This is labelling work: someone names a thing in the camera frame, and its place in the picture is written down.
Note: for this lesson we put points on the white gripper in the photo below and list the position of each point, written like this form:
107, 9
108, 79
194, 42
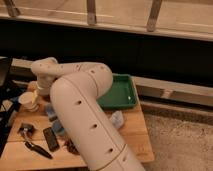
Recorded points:
43, 85

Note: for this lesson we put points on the brown pine cone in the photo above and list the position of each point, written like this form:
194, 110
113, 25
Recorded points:
71, 147

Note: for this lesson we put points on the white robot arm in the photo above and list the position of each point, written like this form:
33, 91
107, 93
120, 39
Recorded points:
73, 89

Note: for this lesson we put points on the blue round lid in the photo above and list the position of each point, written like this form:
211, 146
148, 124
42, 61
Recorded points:
58, 128

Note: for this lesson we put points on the green plastic tray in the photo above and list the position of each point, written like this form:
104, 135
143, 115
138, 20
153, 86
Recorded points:
121, 95

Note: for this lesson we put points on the black handled peeler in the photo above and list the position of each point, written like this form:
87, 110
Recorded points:
26, 131

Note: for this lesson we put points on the white paper cup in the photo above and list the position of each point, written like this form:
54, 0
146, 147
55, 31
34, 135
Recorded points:
29, 101

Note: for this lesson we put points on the wooden table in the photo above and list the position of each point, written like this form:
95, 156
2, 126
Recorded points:
17, 157

